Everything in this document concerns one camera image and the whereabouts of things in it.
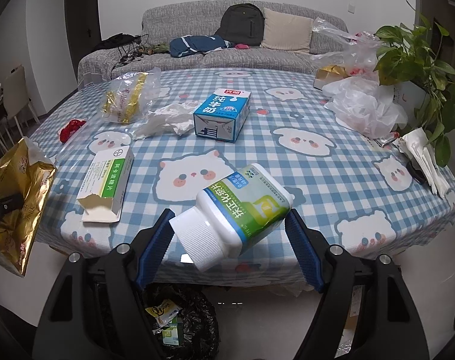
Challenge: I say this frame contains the gold foil snack bag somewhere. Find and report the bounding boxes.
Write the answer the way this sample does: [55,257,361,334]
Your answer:
[0,137,57,276]

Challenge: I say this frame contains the green potted plant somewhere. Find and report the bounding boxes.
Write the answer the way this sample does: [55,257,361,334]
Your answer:
[375,12,455,167]

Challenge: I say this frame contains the black cables on sofa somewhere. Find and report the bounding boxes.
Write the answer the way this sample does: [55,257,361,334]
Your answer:
[93,32,149,65]

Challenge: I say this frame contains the crumpled white tissue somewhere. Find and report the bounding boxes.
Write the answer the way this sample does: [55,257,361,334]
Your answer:
[132,100,201,140]

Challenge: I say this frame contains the white paper napkins stack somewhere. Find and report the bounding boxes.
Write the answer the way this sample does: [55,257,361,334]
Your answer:
[394,128,450,199]

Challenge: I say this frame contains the grey sofa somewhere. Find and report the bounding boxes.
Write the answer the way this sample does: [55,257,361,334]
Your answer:
[78,0,347,87]

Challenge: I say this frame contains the green white box in bin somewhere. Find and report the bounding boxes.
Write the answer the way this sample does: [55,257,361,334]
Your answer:
[161,317,184,347]

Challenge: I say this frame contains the blue white milk carton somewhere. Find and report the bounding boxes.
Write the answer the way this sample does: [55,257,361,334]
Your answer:
[193,88,251,143]

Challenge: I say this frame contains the black trash bag bin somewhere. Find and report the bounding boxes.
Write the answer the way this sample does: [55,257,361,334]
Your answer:
[95,283,221,360]

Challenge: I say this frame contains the yellow snack wrapper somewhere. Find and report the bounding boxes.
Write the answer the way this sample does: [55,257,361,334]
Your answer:
[145,299,182,333]

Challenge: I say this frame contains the black backpack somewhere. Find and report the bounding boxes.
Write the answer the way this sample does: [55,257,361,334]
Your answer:
[215,3,265,47]

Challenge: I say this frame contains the clear bag with yellow strips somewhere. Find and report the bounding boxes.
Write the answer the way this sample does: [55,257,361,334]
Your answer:
[100,67,161,125]

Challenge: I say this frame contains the red small toy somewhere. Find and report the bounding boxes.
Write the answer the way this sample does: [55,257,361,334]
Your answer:
[58,119,86,144]

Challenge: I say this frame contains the beige cushion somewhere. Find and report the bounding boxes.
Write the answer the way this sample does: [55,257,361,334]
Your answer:
[261,8,313,54]

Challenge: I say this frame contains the white plastic bags pile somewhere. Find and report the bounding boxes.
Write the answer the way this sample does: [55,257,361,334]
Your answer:
[310,18,408,139]

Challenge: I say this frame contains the green white medicine box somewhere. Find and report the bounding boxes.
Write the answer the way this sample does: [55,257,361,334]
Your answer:
[77,145,134,224]

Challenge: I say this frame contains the white green pill bottle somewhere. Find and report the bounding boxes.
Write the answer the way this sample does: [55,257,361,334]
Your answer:
[169,163,293,272]

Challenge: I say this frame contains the dark blue clothing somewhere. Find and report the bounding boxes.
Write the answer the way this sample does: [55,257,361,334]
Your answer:
[169,35,235,58]

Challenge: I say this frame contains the white dining chair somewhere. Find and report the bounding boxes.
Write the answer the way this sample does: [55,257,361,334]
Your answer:
[3,65,40,137]

